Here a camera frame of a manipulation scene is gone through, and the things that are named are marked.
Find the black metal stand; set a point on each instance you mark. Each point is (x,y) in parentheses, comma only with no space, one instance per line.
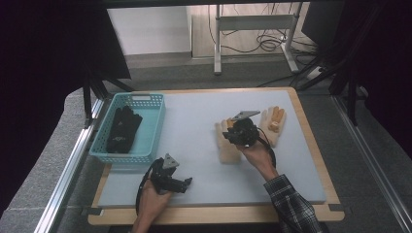
(351,87)

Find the dark curtain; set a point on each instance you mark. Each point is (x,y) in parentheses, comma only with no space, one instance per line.
(42,81)
(388,64)

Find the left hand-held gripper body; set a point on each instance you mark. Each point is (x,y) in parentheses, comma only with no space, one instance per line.
(163,178)

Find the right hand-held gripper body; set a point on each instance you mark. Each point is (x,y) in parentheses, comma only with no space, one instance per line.
(245,131)

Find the white power strip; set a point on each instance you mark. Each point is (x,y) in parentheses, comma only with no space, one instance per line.
(313,73)

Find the beige glove with orange bear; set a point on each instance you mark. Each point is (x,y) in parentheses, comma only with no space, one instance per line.
(273,126)
(228,152)

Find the white panel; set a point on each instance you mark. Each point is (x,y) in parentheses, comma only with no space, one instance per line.
(149,29)

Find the turquoise plastic basket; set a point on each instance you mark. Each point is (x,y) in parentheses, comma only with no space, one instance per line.
(147,129)

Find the person's left hand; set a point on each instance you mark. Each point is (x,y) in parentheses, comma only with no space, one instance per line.
(154,205)

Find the black glove with logo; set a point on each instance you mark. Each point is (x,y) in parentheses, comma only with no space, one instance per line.
(120,132)

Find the person's right hand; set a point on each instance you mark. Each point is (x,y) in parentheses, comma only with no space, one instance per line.
(259,157)

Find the wooden table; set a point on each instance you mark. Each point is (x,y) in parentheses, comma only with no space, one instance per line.
(226,215)

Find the white metal desk frame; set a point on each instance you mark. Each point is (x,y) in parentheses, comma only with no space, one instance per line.
(256,22)

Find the black tripod stand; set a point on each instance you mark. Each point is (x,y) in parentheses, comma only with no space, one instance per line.
(87,97)

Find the grey foam mat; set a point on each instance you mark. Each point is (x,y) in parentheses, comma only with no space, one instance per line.
(200,129)

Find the aluminium rail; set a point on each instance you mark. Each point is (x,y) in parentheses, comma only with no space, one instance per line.
(372,161)
(69,174)

